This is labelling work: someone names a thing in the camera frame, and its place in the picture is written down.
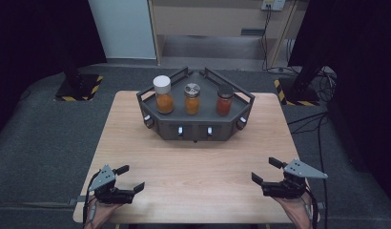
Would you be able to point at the white lid spice jar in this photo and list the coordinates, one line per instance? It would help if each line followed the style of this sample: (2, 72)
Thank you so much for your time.
(165, 103)

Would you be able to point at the white wall socket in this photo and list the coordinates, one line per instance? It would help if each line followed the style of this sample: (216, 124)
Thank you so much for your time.
(273, 4)

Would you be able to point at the grey table bracket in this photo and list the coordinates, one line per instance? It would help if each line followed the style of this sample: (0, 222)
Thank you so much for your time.
(322, 205)
(76, 200)

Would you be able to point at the white panel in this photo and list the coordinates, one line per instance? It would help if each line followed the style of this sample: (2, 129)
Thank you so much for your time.
(123, 28)

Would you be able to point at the black stand with striped base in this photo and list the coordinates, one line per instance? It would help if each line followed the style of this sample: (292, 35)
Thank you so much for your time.
(77, 87)
(300, 92)

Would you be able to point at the black curtain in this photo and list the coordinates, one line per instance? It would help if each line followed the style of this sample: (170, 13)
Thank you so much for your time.
(359, 47)
(31, 38)

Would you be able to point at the grey corner spice rack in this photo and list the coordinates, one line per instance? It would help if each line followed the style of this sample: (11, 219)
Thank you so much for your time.
(203, 122)

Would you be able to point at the person's right hand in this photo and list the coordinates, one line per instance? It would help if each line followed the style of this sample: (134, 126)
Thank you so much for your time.
(293, 206)

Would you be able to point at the silver lid spice jar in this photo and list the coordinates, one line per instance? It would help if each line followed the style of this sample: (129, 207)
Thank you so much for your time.
(192, 106)

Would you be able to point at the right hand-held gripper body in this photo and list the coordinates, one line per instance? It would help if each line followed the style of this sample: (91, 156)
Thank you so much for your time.
(300, 170)

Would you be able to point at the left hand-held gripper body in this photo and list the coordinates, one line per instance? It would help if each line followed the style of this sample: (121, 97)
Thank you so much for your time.
(103, 178)

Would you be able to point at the person's left hand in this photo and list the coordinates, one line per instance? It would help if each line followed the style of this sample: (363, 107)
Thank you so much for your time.
(104, 210)

